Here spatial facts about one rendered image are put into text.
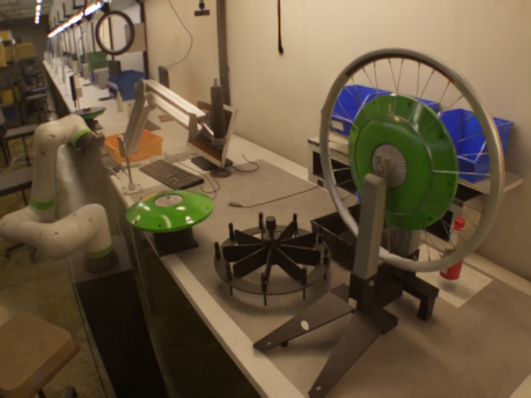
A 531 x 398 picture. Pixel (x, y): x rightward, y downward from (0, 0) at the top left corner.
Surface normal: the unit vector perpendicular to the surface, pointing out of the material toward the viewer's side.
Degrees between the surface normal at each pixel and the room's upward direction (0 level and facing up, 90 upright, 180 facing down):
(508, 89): 90
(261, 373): 0
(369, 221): 87
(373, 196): 87
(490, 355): 0
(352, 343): 18
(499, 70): 90
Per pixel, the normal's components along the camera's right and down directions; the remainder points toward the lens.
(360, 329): -0.27, -0.78
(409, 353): -0.03, -0.90
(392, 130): -0.79, 0.10
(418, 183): -0.68, 0.35
